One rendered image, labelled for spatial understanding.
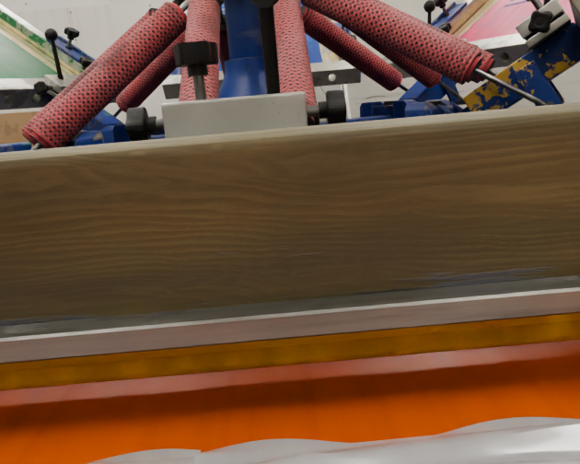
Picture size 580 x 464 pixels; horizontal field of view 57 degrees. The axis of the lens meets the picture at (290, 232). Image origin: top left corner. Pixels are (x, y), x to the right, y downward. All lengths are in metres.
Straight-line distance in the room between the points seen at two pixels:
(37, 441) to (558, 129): 0.23
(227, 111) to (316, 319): 0.30
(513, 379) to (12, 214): 0.20
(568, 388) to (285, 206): 0.13
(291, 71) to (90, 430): 0.55
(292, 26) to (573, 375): 0.63
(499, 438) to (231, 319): 0.10
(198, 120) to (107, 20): 4.09
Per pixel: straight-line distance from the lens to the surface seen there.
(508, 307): 0.21
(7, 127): 4.34
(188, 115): 0.47
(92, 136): 0.86
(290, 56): 0.72
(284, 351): 0.23
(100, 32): 4.55
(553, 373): 0.25
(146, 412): 0.23
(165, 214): 0.20
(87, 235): 0.21
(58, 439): 0.23
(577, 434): 0.20
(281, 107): 0.47
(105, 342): 0.21
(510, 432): 0.20
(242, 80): 0.99
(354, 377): 0.23
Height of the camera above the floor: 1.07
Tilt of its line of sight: 14 degrees down
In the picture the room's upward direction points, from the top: 5 degrees counter-clockwise
